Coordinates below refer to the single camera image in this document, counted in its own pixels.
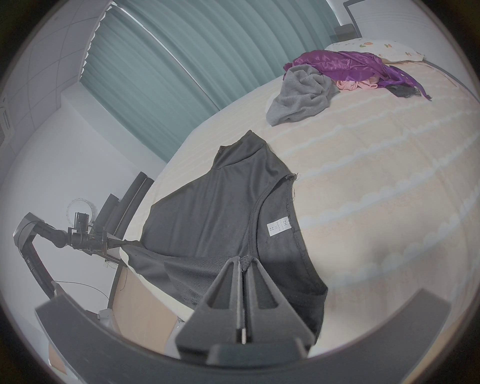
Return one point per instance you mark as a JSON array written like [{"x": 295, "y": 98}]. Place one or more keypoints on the white printed pillow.
[{"x": 378, "y": 48}]

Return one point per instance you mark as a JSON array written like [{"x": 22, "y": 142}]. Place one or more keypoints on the black T-shirt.
[{"x": 210, "y": 210}]

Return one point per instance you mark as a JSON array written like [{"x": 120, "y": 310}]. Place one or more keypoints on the purple satin garment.
[{"x": 348, "y": 62}]

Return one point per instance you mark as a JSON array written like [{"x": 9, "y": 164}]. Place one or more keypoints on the grey bedside table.
[{"x": 345, "y": 32}]

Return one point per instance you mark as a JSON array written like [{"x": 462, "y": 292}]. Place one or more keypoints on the blue-green curtain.
[
  {"x": 243, "y": 45},
  {"x": 150, "y": 93}
]

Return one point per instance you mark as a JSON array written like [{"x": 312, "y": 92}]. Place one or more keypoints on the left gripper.
[{"x": 102, "y": 243}]

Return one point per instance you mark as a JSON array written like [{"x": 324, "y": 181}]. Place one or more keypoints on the bed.
[{"x": 375, "y": 168}]

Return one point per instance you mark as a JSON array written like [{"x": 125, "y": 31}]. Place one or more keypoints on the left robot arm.
[{"x": 58, "y": 238}]

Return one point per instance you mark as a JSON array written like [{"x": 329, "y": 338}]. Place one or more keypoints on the pink garment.
[{"x": 356, "y": 84}]

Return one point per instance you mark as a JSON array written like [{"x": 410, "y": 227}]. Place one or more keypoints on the grey garment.
[{"x": 300, "y": 97}]

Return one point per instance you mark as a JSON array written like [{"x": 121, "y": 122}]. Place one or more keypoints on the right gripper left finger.
[{"x": 228, "y": 322}]

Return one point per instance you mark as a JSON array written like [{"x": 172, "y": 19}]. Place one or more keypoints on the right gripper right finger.
[{"x": 255, "y": 322}]

